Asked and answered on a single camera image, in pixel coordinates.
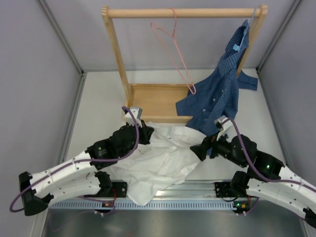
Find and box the aluminium mounting rail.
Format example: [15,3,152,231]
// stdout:
[154,180,238,199]

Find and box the light blue hanger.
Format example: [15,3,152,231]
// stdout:
[233,8,257,52]

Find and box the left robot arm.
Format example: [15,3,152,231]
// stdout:
[19,124,154,216]

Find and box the slotted cable duct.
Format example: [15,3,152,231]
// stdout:
[50,199,247,211]

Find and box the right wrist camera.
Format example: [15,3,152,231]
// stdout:
[214,116,233,140]

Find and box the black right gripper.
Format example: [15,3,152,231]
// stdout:
[190,129,246,168]

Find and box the wooden clothes rack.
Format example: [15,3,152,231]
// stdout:
[101,4,269,123]

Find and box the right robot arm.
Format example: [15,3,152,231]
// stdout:
[190,134,316,227]

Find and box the white shirt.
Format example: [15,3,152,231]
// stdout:
[110,122,206,206]

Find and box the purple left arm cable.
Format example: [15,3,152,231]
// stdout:
[9,106,141,215]

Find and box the blue checkered shirt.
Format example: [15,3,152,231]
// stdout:
[175,20,258,136]

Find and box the pink wire hanger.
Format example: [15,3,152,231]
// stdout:
[150,7,197,95]

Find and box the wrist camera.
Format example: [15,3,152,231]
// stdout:
[214,116,233,140]
[123,107,142,126]

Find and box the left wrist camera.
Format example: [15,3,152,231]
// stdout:
[123,107,142,126]

